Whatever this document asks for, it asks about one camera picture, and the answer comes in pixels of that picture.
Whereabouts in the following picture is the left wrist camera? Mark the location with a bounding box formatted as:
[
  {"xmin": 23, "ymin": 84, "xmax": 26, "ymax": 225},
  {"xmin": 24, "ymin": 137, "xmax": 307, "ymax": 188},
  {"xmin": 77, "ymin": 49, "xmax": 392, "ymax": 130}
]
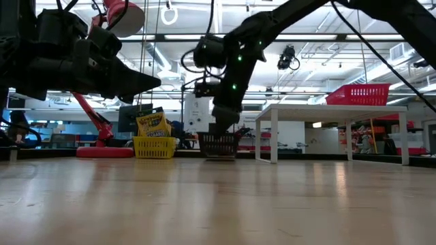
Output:
[{"xmin": 35, "ymin": 8, "xmax": 89, "ymax": 52}]

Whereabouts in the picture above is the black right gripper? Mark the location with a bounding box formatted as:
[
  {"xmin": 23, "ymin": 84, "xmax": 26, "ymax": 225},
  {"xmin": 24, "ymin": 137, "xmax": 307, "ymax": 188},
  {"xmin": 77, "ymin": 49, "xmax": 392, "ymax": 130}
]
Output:
[{"xmin": 211, "ymin": 69, "xmax": 251, "ymax": 137}]

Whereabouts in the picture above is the thin yellow pole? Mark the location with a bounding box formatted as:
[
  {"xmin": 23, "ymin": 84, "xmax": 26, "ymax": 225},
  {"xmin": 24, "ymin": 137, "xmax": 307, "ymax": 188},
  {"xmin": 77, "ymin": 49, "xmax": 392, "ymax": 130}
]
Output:
[{"xmin": 356, "ymin": 10, "xmax": 378, "ymax": 150}]

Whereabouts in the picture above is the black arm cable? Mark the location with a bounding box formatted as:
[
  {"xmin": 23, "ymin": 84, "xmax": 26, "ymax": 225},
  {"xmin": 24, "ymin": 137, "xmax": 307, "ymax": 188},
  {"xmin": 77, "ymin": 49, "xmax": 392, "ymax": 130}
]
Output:
[
  {"xmin": 180, "ymin": 47, "xmax": 228, "ymax": 78},
  {"xmin": 330, "ymin": 0, "xmax": 436, "ymax": 113},
  {"xmin": 105, "ymin": 0, "xmax": 132, "ymax": 31}
]

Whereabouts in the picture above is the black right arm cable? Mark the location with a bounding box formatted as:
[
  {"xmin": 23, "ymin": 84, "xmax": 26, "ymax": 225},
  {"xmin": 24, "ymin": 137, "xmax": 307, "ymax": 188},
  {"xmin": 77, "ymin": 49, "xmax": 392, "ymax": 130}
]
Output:
[
  {"xmin": 330, "ymin": 0, "xmax": 436, "ymax": 113},
  {"xmin": 180, "ymin": 47, "xmax": 228, "ymax": 78}
]

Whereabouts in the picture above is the person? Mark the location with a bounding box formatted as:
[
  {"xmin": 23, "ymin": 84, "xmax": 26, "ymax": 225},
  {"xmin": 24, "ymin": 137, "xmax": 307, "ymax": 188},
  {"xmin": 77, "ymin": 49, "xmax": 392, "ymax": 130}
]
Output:
[
  {"xmin": 381, "ymin": 133, "xmax": 399, "ymax": 156},
  {"xmin": 9, "ymin": 110, "xmax": 31, "ymax": 144},
  {"xmin": 171, "ymin": 120, "xmax": 187, "ymax": 140}
]

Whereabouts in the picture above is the white perforated shelf riser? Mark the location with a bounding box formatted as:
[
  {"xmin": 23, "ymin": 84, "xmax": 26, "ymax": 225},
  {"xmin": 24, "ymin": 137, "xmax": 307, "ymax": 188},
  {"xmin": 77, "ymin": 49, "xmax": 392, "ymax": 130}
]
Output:
[{"xmin": 254, "ymin": 103, "xmax": 409, "ymax": 166}]

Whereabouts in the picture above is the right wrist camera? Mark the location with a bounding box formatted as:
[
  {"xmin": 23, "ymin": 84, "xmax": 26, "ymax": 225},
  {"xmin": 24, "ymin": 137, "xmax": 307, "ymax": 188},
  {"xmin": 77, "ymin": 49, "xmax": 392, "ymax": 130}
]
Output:
[{"xmin": 193, "ymin": 81, "xmax": 221, "ymax": 99}]

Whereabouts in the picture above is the black computer monitor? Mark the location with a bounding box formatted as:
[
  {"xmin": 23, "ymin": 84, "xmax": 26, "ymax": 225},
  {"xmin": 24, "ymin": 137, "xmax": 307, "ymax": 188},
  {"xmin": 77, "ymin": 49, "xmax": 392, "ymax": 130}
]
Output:
[{"xmin": 117, "ymin": 103, "xmax": 154, "ymax": 133}]

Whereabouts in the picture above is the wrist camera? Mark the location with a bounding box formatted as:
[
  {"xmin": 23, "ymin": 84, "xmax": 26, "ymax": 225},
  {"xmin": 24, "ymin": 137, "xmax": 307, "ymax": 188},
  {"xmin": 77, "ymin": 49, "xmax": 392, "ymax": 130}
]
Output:
[
  {"xmin": 35, "ymin": 8, "xmax": 89, "ymax": 52},
  {"xmin": 193, "ymin": 81, "xmax": 221, "ymax": 99}
]

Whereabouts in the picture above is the black curved hose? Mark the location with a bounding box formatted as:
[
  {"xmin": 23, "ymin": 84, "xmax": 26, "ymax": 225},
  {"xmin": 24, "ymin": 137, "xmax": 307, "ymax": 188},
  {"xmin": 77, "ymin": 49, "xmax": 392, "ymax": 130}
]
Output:
[{"xmin": 0, "ymin": 117, "xmax": 43, "ymax": 149}]

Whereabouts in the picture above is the black plastic basket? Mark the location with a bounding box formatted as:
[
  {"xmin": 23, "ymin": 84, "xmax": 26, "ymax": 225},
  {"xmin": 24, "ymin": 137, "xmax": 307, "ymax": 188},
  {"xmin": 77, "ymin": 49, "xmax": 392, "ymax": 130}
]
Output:
[{"xmin": 197, "ymin": 131, "xmax": 240, "ymax": 159}]

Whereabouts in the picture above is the white hanging ring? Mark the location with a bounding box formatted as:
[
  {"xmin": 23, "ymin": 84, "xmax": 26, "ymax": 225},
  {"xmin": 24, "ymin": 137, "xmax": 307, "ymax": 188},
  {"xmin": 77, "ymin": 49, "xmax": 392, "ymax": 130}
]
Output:
[{"xmin": 160, "ymin": 5, "xmax": 179, "ymax": 27}]

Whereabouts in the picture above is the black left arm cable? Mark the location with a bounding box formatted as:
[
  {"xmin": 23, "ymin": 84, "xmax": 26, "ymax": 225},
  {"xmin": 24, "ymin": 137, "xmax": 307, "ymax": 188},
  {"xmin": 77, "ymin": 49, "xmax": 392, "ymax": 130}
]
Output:
[{"xmin": 105, "ymin": 0, "xmax": 132, "ymax": 31}]

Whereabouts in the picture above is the yellow plastic basket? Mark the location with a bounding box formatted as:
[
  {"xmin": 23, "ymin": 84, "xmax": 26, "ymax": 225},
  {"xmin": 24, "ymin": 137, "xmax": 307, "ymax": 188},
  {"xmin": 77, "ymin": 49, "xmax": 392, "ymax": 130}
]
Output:
[{"xmin": 131, "ymin": 135, "xmax": 177, "ymax": 160}]

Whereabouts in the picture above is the red plastic basket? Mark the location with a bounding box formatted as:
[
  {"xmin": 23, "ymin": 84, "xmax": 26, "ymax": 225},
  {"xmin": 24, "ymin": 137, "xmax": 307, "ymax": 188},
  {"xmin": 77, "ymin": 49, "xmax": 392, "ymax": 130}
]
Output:
[{"xmin": 325, "ymin": 83, "xmax": 392, "ymax": 106}]

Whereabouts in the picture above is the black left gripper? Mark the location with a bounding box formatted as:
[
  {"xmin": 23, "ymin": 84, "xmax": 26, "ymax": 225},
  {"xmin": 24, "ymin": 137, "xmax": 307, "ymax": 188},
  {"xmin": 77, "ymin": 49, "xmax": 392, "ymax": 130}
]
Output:
[{"xmin": 15, "ymin": 26, "xmax": 162, "ymax": 105}]

